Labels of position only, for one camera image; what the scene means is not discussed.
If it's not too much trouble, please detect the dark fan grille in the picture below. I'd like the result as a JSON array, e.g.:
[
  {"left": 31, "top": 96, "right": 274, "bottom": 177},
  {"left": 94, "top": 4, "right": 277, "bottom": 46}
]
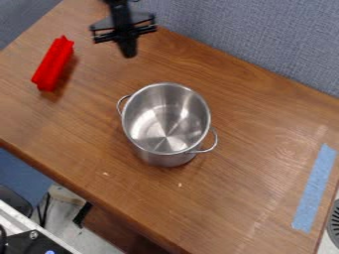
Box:
[{"left": 327, "top": 199, "right": 339, "bottom": 249}]

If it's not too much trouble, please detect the black device bottom left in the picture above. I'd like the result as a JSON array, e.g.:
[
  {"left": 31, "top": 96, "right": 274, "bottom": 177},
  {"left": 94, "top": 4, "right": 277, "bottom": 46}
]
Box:
[{"left": 0, "top": 225, "right": 74, "bottom": 254}]

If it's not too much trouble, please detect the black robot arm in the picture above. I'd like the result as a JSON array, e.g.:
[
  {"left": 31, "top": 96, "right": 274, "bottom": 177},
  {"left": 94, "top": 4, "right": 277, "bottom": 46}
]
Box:
[{"left": 88, "top": 0, "right": 158, "bottom": 59}]

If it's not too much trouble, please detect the red rectangular block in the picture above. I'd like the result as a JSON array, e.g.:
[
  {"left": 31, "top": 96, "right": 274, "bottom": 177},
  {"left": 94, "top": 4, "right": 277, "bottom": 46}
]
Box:
[{"left": 31, "top": 36, "right": 75, "bottom": 91}]

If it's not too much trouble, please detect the blue tape strip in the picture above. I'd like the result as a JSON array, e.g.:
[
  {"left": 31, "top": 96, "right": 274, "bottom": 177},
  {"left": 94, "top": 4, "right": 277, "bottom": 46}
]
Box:
[{"left": 291, "top": 144, "right": 338, "bottom": 233}]

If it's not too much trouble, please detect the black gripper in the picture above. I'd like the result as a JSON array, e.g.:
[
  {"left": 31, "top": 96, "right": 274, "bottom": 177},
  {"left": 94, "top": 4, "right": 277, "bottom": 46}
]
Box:
[{"left": 88, "top": 3, "right": 158, "bottom": 58}]

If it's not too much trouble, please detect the black round chair base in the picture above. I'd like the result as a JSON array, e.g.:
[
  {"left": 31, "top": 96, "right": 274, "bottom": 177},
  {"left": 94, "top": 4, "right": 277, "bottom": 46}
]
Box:
[{"left": 0, "top": 185, "right": 34, "bottom": 217}]

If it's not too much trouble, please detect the stainless steel pot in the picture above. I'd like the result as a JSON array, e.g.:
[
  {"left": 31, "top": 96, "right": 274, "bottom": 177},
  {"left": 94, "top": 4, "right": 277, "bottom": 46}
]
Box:
[{"left": 115, "top": 81, "right": 219, "bottom": 168}]

